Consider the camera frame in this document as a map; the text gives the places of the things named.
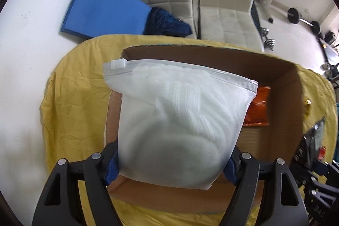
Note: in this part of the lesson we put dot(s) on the chrome dumbbell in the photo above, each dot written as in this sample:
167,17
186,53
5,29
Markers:
268,39

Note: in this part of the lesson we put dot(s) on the dark snack packet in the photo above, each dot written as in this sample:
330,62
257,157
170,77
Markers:
313,140

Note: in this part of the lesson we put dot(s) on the black barbell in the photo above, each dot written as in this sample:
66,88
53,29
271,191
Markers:
304,20

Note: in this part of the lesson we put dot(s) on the dark blue jacket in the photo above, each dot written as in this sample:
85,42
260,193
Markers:
168,23

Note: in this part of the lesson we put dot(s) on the orange snack packet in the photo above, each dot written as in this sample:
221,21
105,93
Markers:
258,109

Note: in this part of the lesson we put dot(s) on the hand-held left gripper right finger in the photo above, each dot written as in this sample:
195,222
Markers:
230,171

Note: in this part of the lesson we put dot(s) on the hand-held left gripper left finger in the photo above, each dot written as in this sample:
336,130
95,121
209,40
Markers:
112,168

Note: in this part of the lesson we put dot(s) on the pile of gym gear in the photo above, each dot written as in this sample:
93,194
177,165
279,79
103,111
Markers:
331,61

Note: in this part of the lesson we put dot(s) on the brown cardboard box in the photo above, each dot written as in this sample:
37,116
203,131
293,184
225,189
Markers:
280,99

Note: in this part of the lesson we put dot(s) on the white frosted zip bag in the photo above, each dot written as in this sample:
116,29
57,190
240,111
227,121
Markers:
177,120

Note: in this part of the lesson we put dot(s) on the blue foam mat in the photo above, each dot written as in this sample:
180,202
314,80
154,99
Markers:
106,13

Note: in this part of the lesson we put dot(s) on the yellow cloth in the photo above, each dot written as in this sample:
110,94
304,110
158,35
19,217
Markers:
76,99

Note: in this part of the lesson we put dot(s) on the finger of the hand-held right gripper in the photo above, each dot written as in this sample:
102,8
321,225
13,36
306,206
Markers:
321,199
321,168

